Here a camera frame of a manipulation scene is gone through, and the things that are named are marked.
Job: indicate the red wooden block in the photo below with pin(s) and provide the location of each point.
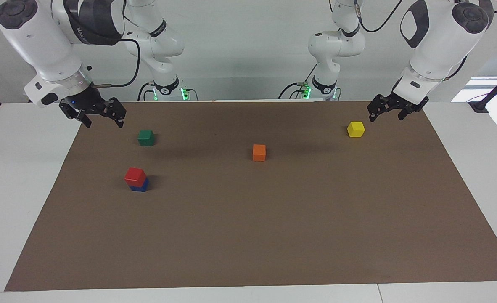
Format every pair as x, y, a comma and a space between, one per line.
135, 176

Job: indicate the blue wooden block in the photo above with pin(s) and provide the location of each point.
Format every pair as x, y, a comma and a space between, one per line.
141, 188

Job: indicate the orange wooden block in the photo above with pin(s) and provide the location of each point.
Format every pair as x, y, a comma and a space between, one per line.
259, 152

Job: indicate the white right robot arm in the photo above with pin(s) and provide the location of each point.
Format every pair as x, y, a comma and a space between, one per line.
42, 42

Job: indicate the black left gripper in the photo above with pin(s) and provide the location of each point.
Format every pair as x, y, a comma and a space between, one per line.
402, 102

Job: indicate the green wooden block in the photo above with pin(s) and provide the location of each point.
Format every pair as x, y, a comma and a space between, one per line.
146, 138

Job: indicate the black camera stand clamp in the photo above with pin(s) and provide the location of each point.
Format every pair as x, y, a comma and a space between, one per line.
479, 106

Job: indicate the yellow wooden block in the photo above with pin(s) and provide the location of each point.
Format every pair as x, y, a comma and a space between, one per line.
356, 129

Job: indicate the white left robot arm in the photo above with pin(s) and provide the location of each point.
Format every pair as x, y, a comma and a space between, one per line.
437, 46

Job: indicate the brown table mat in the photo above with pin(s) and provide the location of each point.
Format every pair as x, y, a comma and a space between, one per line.
273, 219

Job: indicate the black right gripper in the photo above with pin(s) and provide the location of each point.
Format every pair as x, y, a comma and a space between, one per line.
86, 103

